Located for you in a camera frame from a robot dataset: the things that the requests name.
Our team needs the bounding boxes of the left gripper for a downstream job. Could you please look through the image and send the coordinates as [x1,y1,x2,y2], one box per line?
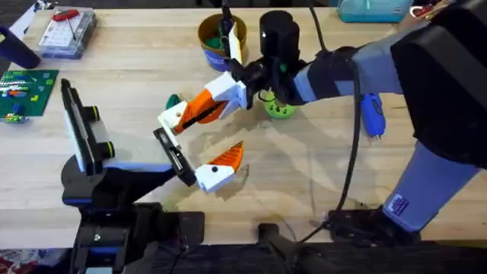
[81,100,245,193]

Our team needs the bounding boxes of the dark green toy vegetable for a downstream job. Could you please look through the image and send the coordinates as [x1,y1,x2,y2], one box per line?
[165,93,184,111]

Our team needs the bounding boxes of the right wrist black plate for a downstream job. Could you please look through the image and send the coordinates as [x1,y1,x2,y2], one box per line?
[220,0,244,65]

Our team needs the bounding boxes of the wrist black plate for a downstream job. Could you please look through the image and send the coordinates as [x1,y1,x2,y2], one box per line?
[220,0,244,65]
[60,78,96,177]

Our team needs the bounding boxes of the green disc with holes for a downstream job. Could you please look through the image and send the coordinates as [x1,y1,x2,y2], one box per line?
[264,90,298,120]

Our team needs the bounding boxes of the yellow tub with toys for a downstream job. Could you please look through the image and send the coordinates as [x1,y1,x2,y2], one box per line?
[197,13,249,73]

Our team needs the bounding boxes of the left wrist black plate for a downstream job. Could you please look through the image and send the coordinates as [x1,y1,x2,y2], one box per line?
[60,78,96,177]

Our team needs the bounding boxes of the clear plastic parts box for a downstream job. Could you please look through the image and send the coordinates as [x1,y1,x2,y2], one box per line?
[37,6,97,60]

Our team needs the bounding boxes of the teal plastic box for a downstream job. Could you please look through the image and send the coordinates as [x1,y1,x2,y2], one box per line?
[337,0,414,24]

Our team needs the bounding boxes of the green board with blocks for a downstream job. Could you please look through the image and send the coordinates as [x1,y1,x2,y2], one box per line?
[0,69,60,125]

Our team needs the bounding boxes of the dark blue cylinder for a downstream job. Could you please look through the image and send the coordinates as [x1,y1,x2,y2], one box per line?
[0,26,42,70]

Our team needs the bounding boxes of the white flat box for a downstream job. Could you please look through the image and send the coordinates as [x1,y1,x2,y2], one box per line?
[9,0,54,39]

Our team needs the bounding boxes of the short black cable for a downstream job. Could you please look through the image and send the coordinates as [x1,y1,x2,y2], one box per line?
[307,0,330,53]

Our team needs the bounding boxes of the long black cable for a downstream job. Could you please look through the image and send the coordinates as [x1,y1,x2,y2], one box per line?
[296,56,362,244]

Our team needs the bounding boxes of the black rail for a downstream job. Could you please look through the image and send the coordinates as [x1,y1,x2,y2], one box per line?
[129,223,487,274]

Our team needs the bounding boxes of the red handled scissors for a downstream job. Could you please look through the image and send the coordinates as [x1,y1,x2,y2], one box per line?
[409,0,454,20]

